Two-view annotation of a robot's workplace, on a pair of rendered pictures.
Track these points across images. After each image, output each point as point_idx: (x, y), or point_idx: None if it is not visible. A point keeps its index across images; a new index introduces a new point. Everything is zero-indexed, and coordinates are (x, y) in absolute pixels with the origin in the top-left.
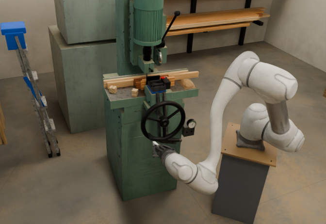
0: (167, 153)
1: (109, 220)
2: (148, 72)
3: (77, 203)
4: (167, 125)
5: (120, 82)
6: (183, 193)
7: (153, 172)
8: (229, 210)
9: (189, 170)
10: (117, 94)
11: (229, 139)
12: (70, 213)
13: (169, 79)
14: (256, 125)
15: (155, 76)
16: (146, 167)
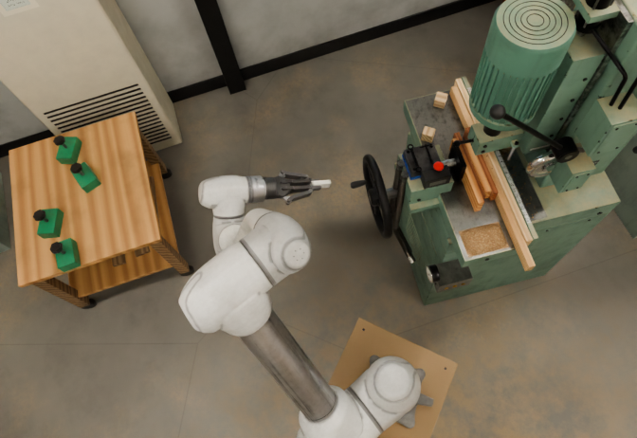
0: (252, 178)
1: (361, 203)
2: (470, 143)
3: (394, 159)
4: (395, 215)
5: (460, 107)
6: (411, 315)
7: (413, 247)
8: None
9: (200, 196)
10: (429, 110)
11: (393, 346)
12: (377, 154)
13: (473, 193)
14: (361, 374)
15: (459, 158)
16: (410, 229)
